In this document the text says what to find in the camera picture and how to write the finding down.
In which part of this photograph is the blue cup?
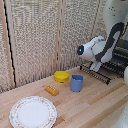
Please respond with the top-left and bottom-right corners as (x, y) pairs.
(69, 74), (85, 93)

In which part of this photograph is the yellow bowl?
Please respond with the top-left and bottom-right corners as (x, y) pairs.
(53, 70), (70, 84)

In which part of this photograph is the black wire oven tray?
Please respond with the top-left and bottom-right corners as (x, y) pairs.
(79, 64), (112, 86)

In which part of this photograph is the yellow rectangular block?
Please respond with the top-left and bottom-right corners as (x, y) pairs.
(44, 85), (60, 97)

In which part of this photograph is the white floral-rimmed plate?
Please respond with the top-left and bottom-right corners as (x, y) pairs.
(9, 95), (58, 128)

